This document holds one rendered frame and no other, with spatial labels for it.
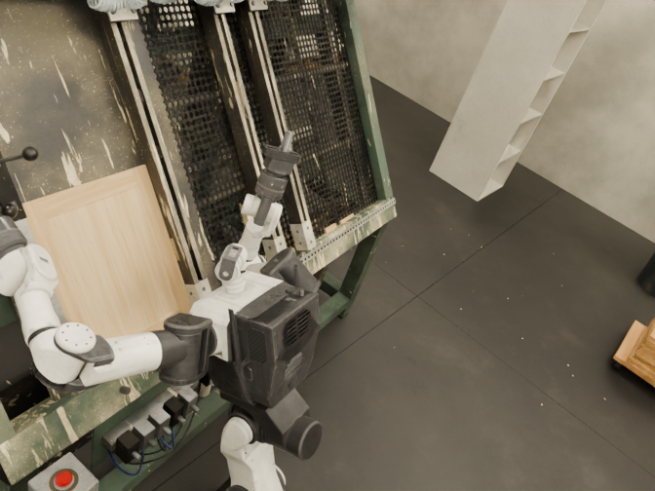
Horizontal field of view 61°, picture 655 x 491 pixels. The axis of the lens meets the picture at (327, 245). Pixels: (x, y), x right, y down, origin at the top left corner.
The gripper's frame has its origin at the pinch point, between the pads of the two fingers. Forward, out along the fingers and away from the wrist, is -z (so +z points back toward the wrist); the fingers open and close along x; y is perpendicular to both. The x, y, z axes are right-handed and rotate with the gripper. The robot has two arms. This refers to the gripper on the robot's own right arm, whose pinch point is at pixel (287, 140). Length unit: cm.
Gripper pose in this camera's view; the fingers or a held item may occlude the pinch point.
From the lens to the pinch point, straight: 171.0
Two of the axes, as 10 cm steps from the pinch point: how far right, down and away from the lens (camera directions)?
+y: -4.2, -4.7, 7.8
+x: -8.4, -1.3, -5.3
